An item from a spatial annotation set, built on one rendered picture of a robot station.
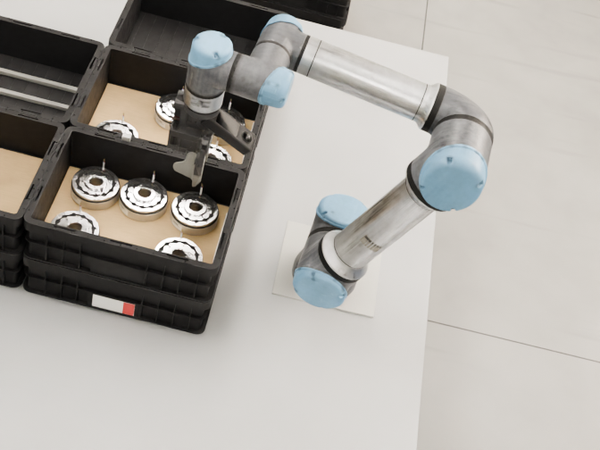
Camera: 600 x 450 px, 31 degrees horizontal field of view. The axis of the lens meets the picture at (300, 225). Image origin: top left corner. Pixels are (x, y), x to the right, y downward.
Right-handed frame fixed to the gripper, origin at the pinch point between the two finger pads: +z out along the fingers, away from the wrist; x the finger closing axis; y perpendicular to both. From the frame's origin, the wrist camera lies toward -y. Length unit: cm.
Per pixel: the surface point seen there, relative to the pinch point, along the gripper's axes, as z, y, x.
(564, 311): 105, -118, -73
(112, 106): 19.5, 26.1, -30.3
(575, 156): 111, -123, -151
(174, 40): 22, 18, -60
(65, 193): 17.3, 27.9, 0.2
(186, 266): 6.7, -2.1, 19.1
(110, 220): 16.9, 16.8, 4.6
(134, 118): 19.4, 20.2, -28.3
